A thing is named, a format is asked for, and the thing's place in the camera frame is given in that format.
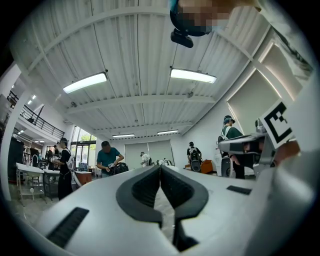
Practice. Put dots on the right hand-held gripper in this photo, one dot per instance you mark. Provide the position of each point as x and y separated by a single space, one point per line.
277 125

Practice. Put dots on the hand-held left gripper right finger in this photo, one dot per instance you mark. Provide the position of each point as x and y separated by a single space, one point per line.
197 200

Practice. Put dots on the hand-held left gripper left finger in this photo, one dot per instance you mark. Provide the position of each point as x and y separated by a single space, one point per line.
125 200

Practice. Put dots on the person's right forearm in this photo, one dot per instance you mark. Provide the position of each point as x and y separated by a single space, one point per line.
287 150

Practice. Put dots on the orange box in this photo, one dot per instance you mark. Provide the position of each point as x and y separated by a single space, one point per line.
206 167

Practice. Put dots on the brown wooden cabinet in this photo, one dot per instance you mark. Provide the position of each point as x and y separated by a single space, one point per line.
83 177

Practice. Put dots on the grey roller door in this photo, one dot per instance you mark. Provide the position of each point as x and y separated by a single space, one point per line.
147 153

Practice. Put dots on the long ceiling light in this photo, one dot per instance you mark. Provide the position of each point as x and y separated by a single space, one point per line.
167 131
123 135
85 82
193 75

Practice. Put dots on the glass entrance doors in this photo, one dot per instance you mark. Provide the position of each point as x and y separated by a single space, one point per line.
83 147

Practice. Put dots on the white metal table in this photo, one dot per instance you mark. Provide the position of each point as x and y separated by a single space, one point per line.
28 169

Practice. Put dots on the black tall cabinet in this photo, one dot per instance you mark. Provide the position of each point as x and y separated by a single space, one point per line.
15 160

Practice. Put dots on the black balcony railing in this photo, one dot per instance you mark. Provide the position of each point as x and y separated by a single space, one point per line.
37 120

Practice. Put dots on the person's head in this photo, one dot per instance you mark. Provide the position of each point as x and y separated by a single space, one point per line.
200 12

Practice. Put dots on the black head-worn camera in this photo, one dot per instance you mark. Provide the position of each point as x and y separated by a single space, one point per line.
182 38

